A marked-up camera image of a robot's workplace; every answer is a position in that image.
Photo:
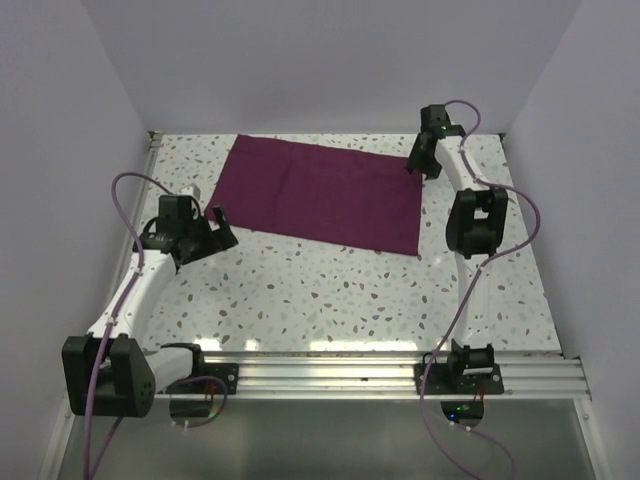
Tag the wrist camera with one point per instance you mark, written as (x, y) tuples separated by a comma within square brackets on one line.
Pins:
[(178, 208), (436, 122)]

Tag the purple cloth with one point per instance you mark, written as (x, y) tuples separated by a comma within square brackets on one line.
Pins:
[(339, 196)]

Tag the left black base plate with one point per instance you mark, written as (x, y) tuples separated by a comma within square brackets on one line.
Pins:
[(209, 380)]

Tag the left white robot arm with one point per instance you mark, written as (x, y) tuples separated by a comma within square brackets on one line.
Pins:
[(106, 371)]

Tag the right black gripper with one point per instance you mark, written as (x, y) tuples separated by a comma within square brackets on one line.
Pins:
[(431, 170)]

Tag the aluminium front rail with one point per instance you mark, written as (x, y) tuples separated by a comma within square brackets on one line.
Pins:
[(389, 376)]

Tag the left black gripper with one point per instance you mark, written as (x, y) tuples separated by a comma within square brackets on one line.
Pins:
[(217, 240)]

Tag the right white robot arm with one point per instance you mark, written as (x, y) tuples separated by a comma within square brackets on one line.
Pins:
[(474, 231)]

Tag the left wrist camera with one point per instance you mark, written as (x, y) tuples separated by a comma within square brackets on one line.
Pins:
[(178, 208)]

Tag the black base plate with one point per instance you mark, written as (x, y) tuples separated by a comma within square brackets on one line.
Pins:
[(209, 380), (492, 380)]

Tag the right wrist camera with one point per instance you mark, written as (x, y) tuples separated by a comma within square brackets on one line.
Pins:
[(436, 122)]

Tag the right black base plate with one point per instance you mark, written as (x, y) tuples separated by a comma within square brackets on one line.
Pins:
[(492, 380)]

